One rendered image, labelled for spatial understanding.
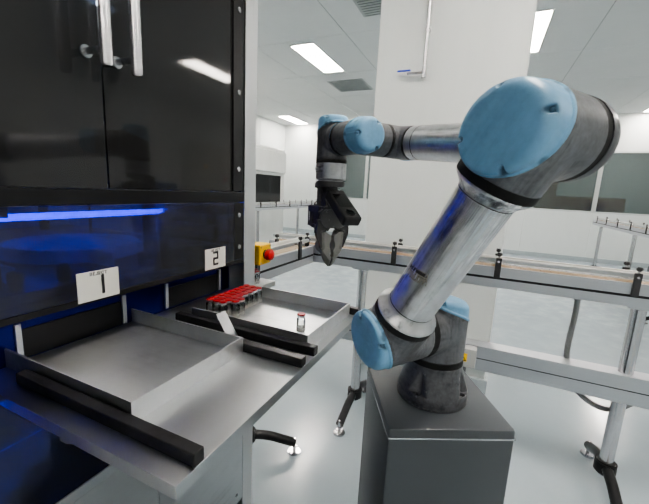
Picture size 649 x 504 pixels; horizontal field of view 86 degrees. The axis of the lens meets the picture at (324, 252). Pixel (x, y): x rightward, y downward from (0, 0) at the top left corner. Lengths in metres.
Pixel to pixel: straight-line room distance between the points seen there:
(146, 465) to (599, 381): 1.71
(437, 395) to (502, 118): 0.55
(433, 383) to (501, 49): 1.98
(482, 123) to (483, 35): 1.97
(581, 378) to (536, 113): 1.55
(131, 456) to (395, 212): 2.03
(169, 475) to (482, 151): 0.55
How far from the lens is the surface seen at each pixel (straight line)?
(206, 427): 0.60
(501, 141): 0.47
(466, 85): 2.37
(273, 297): 1.12
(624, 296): 1.79
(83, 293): 0.83
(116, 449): 0.60
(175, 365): 0.77
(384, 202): 2.36
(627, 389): 1.94
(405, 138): 0.82
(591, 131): 0.53
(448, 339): 0.76
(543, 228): 8.91
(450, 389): 0.81
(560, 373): 1.88
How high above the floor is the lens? 1.23
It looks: 10 degrees down
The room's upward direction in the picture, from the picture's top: 3 degrees clockwise
